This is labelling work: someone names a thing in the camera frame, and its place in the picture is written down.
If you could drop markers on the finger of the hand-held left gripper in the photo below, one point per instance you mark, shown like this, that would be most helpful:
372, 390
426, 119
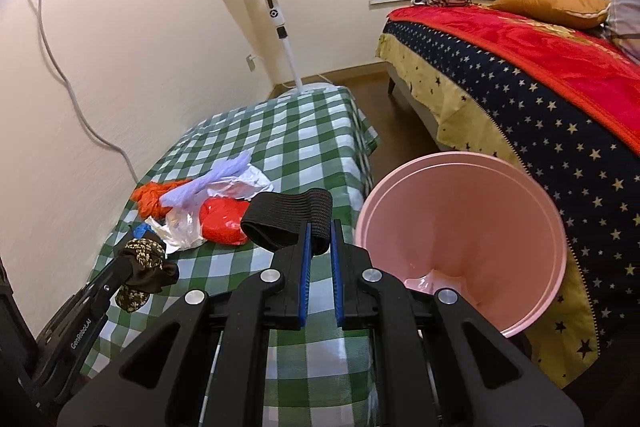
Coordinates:
112, 274

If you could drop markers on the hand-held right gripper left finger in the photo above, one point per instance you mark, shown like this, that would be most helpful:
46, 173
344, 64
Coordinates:
303, 279

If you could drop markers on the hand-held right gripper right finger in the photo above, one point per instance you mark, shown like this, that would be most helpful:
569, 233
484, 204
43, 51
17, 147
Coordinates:
338, 279

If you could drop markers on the dark patterned cloth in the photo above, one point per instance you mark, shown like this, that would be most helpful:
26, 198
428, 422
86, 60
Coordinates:
145, 267

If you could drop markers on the clear plastic bag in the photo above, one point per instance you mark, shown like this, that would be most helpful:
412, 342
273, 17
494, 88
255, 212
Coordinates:
182, 227

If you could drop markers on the white paper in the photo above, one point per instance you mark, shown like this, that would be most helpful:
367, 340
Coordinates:
250, 182

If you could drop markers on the pink plastic bin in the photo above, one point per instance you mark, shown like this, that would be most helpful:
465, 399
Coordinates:
450, 232

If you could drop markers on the purple foam net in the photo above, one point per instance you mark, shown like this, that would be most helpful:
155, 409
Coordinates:
200, 187

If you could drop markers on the orange plastic bag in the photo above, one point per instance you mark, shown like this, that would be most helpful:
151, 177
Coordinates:
150, 202

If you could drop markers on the red plastic bag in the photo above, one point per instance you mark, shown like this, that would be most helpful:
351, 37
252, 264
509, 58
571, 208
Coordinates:
222, 219

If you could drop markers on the green checked tablecloth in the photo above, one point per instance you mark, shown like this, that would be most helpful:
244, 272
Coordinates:
300, 142

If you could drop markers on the yellow bed skirt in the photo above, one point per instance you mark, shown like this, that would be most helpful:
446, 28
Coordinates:
425, 77

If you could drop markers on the white fan plug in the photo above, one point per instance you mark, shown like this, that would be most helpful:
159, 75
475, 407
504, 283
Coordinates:
250, 63

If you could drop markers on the bed with starry cover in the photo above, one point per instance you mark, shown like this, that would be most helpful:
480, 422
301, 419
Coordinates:
550, 132

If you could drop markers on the red floral blanket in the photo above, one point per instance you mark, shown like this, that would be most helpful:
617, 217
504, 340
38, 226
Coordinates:
550, 57

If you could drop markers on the brown pillow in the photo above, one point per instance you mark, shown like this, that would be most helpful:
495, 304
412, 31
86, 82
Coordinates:
550, 7

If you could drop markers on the plaid pillow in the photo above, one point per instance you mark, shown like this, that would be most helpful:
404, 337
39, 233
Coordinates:
625, 7

